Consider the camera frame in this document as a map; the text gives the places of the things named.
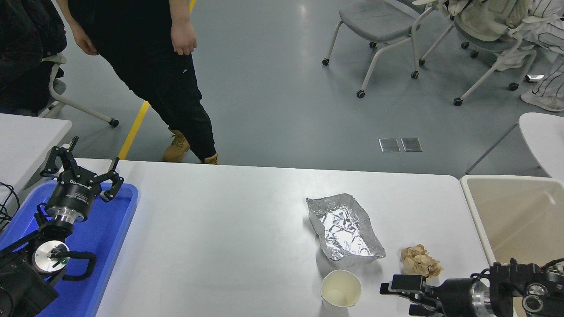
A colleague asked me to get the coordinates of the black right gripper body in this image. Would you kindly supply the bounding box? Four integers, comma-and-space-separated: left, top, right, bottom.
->
435, 277, 474, 317

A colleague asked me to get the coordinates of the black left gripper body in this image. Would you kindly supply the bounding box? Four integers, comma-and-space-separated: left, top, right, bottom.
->
45, 170, 103, 217

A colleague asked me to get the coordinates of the tan paper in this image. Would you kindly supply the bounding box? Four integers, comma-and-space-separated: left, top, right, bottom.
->
400, 244, 442, 279

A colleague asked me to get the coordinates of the white paper cup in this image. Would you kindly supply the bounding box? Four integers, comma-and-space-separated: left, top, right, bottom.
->
320, 269, 363, 309

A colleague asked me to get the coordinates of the foil tray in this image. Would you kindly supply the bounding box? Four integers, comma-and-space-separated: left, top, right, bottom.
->
306, 193, 386, 268

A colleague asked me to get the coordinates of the person's right hand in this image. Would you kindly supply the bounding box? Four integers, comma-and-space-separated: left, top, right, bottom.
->
70, 23, 99, 56

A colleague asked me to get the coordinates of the person's left hand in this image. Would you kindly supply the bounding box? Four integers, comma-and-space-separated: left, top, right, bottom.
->
171, 20, 197, 56

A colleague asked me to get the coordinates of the white side table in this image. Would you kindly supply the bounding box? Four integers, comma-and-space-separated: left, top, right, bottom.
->
0, 114, 73, 205

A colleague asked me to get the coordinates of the blue plastic tray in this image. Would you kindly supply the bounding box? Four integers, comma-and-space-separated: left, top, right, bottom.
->
0, 181, 139, 317

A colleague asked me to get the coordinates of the large pale bin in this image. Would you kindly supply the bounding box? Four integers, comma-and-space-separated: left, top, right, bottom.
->
460, 175, 564, 317

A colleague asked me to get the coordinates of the person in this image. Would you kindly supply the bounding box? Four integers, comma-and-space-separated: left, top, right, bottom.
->
493, 0, 564, 112
55, 0, 221, 166

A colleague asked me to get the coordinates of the black padded coat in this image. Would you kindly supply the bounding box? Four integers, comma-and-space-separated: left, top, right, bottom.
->
0, 0, 67, 116

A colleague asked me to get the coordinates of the white round table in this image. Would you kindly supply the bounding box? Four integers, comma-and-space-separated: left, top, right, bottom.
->
519, 112, 564, 182

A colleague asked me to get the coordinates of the grey wheeled chair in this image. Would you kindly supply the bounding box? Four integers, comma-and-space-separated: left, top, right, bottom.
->
322, 0, 434, 99

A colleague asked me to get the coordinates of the cream wheeled office chair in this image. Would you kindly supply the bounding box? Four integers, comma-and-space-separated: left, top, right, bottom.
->
419, 0, 551, 107

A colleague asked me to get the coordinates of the black cable bundle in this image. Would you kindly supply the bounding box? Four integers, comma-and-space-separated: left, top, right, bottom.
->
0, 182, 20, 232

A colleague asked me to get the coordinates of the white frame wheeled chair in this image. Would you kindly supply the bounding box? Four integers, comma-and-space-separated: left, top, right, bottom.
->
37, 53, 119, 128

